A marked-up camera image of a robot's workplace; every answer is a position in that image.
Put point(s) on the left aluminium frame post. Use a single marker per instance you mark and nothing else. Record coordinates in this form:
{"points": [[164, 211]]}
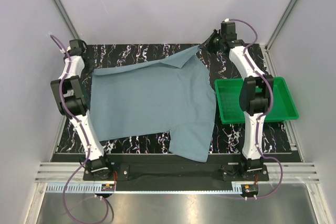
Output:
{"points": [[66, 19]]}

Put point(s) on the grey slotted cable duct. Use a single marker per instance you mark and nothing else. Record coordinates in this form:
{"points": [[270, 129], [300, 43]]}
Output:
{"points": [[126, 188]]}

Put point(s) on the aluminium frame post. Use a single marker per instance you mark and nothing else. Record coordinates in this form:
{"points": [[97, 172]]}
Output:
{"points": [[66, 19], [280, 25]]}

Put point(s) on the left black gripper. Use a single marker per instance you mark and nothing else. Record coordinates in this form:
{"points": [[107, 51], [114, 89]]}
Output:
{"points": [[89, 70]]}

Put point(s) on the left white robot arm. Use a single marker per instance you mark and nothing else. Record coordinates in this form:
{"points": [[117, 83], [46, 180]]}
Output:
{"points": [[73, 103]]}

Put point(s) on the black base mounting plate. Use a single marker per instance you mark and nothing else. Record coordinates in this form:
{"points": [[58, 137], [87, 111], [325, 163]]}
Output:
{"points": [[225, 167]]}

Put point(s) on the blue-grey t shirt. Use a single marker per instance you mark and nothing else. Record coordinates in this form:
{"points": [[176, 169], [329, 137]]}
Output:
{"points": [[168, 95]]}

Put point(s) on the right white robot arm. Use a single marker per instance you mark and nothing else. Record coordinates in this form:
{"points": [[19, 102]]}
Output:
{"points": [[256, 97]]}

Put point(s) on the green plastic tray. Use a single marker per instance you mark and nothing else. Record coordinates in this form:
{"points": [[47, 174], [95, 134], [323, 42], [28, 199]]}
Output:
{"points": [[228, 91]]}

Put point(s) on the right aluminium frame post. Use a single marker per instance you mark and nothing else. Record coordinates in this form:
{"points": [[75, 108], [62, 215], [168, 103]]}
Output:
{"points": [[280, 25]]}

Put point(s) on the aluminium cross rail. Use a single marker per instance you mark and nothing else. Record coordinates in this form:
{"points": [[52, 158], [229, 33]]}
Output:
{"points": [[59, 172]]}

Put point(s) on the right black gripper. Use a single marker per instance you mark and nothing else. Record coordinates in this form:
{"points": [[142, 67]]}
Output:
{"points": [[208, 42]]}

